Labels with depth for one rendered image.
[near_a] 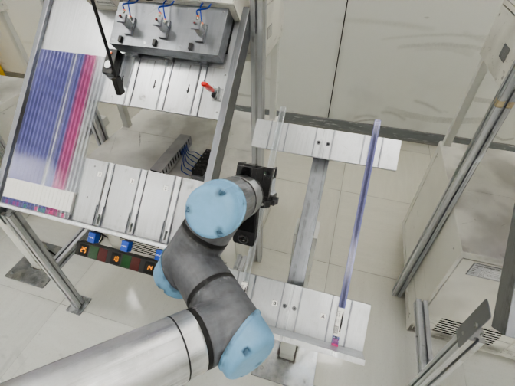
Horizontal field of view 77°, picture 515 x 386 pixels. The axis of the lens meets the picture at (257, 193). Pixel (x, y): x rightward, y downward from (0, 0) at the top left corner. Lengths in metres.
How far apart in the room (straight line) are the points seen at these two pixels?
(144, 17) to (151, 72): 0.15
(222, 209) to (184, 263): 0.10
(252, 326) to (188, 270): 0.12
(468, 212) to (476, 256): 0.19
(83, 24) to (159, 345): 1.09
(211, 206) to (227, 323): 0.14
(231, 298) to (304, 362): 1.12
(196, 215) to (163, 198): 0.53
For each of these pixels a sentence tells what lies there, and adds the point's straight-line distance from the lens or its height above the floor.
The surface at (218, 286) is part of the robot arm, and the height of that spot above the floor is 1.06.
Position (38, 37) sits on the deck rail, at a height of 1.10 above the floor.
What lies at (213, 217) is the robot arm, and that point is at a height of 1.13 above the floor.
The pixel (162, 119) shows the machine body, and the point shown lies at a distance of 1.71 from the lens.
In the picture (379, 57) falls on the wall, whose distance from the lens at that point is 2.56.
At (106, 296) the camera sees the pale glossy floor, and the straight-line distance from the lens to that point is 1.81.
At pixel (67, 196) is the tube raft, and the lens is 1.12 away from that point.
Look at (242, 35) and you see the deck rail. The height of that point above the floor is 1.15.
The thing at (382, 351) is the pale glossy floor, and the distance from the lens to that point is 1.63.
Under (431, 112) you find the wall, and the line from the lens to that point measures 2.76.
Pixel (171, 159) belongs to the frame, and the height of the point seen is 0.66.
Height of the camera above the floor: 1.44
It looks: 43 degrees down
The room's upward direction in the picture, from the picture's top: straight up
